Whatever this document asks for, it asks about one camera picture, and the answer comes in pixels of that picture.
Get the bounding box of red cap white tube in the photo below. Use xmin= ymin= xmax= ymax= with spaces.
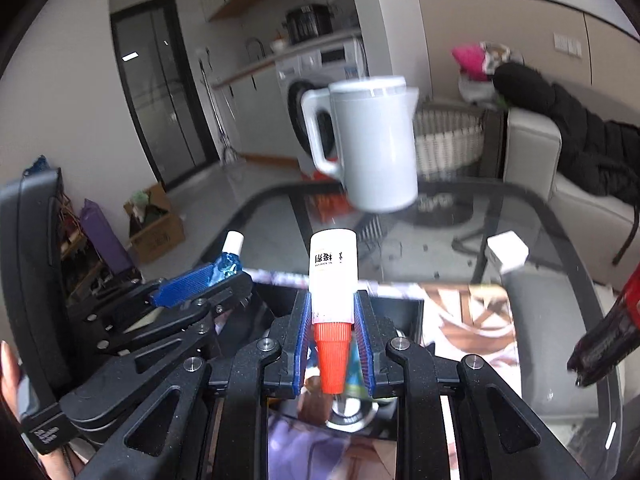
xmin=308 ymin=229 xmax=358 ymax=396

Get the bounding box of pale green plastic case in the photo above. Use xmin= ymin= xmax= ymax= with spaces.
xmin=344 ymin=338 xmax=370 ymax=399

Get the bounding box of amber handle screwdriver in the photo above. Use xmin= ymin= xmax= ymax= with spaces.
xmin=297 ymin=376 xmax=333 ymax=426

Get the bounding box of blue bottle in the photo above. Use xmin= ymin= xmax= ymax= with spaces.
xmin=209 ymin=231 xmax=244 ymax=285

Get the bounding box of grey round usb socket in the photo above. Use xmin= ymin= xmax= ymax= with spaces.
xmin=326 ymin=396 xmax=380 ymax=434

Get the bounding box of person's left hand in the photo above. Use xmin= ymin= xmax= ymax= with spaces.
xmin=1 ymin=340 xmax=84 ymax=479

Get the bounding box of cardboard box on floor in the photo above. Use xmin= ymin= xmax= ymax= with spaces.
xmin=124 ymin=183 xmax=186 ymax=264

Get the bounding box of black cardboard box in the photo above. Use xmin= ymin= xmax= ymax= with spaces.
xmin=234 ymin=278 xmax=426 ymax=443

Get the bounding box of wooden shoe rack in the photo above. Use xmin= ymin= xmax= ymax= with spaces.
xmin=56 ymin=184 xmax=104 ymax=306

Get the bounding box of purple bag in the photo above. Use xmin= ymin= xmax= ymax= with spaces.
xmin=79 ymin=198 xmax=134 ymax=274

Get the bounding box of black data acquisition device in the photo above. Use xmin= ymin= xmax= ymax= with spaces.
xmin=1 ymin=169 xmax=75 ymax=455

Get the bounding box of mop by counter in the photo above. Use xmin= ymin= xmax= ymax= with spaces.
xmin=198 ymin=47 xmax=241 ymax=167

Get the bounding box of white charger cube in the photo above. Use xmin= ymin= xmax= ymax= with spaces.
xmin=485 ymin=231 xmax=529 ymax=275

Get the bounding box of red bag under table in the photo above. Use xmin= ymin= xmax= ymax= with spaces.
xmin=306 ymin=192 xmax=354 ymax=223

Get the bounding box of black framed glass door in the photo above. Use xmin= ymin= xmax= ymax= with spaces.
xmin=111 ymin=0 xmax=219 ymax=190

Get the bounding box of cola bottle red label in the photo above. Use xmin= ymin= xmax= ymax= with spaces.
xmin=566 ymin=268 xmax=640 ymax=388

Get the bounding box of white wicker basket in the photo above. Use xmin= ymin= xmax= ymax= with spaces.
xmin=413 ymin=108 xmax=485 ymax=180

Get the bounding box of white sofa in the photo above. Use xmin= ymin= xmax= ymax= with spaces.
xmin=503 ymin=108 xmax=639 ymax=290

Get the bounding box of white electric kettle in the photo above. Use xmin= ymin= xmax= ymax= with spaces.
xmin=300 ymin=76 xmax=419 ymax=214

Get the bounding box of white washing machine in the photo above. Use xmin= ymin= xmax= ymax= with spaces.
xmin=274 ymin=37 xmax=369 ymax=174

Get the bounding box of black jacket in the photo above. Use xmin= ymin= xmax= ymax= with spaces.
xmin=492 ymin=62 xmax=639 ymax=206

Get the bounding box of black pressure cooker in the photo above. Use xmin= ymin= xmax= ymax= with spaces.
xmin=284 ymin=3 xmax=333 ymax=44

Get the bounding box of pink plush item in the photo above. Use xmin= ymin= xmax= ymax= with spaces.
xmin=451 ymin=44 xmax=488 ymax=81

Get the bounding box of white wall switch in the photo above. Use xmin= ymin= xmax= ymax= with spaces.
xmin=553 ymin=32 xmax=582 ymax=58

